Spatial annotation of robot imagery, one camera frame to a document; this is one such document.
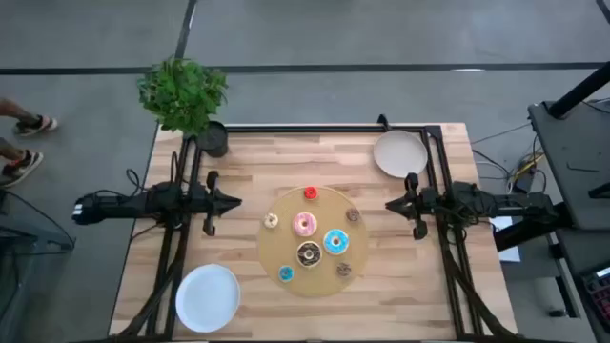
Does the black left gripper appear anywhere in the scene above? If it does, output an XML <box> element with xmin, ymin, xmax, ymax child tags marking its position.
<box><xmin>190</xmin><ymin>170</ymin><xmax>243</xmax><ymax>238</ymax></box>

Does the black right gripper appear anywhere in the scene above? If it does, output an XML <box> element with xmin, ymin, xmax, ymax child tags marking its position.
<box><xmin>384</xmin><ymin>172</ymin><xmax>452</xmax><ymax>241</ymax></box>

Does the large pink frosted donut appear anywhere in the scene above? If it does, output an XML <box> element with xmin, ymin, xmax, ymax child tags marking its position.
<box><xmin>292</xmin><ymin>212</ymin><xmax>318</xmax><ymax>238</ymax></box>

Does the large blue frosted donut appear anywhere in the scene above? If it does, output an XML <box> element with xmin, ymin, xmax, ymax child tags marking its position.
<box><xmin>322</xmin><ymin>229</ymin><xmax>351</xmax><ymax>255</ymax></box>

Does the large dark chocolate donut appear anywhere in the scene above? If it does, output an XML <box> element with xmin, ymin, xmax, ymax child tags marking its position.
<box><xmin>295</xmin><ymin>240</ymin><xmax>323</xmax><ymax>269</ymax></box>

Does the beige round plate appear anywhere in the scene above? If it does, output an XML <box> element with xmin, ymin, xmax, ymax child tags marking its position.
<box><xmin>372</xmin><ymin>129</ymin><xmax>429</xmax><ymax>180</ymax></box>

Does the white round plate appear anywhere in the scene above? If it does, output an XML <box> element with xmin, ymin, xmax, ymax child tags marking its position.
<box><xmin>174</xmin><ymin>263</ymin><xmax>242</xmax><ymax>333</ymax></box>

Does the round woven straw placemat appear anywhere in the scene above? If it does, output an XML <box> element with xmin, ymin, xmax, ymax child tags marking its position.
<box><xmin>255</xmin><ymin>185</ymin><xmax>371</xmax><ymax>299</ymax></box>

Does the green leafy plant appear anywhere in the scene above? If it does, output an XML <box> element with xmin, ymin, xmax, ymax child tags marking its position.
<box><xmin>136</xmin><ymin>55</ymin><xmax>229</xmax><ymax>137</ymax></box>

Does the white paper sheet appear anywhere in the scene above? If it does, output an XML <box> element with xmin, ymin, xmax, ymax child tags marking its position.
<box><xmin>489</xmin><ymin>215</ymin><xmax>522</xmax><ymax>264</ymax></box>

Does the black stand beam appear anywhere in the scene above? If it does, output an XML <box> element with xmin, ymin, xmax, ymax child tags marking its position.
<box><xmin>493</xmin><ymin>209</ymin><xmax>576</xmax><ymax>252</ymax></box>

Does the black power adapter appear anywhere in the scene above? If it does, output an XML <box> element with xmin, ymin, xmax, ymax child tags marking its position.
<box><xmin>516</xmin><ymin>170</ymin><xmax>538</xmax><ymax>192</ymax></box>

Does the dark grey cart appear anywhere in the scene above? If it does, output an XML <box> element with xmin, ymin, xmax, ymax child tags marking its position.
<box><xmin>526</xmin><ymin>98</ymin><xmax>610</xmax><ymax>232</ymax></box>

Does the dark grey desk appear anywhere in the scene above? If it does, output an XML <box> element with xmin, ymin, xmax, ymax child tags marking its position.
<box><xmin>555</xmin><ymin>227</ymin><xmax>610</xmax><ymax>343</ymax></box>

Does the grey metal stand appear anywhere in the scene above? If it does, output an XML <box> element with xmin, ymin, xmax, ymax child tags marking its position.
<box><xmin>0</xmin><ymin>188</ymin><xmax>77</xmax><ymax>343</ymax></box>

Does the black pole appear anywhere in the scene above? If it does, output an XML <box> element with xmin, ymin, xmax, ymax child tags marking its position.
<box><xmin>547</xmin><ymin>60</ymin><xmax>610</xmax><ymax>120</ymax></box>

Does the black keyboard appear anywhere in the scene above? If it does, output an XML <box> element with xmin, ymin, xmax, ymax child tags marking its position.
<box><xmin>581</xmin><ymin>265</ymin><xmax>610</xmax><ymax>330</ymax></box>

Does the person's leg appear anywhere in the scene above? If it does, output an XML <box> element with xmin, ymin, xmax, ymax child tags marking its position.
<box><xmin>0</xmin><ymin>97</ymin><xmax>35</xmax><ymax>123</ymax></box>
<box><xmin>0</xmin><ymin>137</ymin><xmax>26</xmax><ymax>162</ymax></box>

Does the left arm base cable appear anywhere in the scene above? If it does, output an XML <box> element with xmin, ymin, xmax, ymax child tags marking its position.
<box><xmin>125</xmin><ymin>151</ymin><xmax>192</xmax><ymax>197</ymax></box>

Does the grey floor cable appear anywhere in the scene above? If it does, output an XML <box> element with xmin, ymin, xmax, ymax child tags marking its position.
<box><xmin>470</xmin><ymin>122</ymin><xmax>534</xmax><ymax>147</ymax></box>

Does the yellow cable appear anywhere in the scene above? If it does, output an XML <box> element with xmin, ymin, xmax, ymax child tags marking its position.
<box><xmin>509</xmin><ymin>152</ymin><xmax>545</xmax><ymax>180</ymax></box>

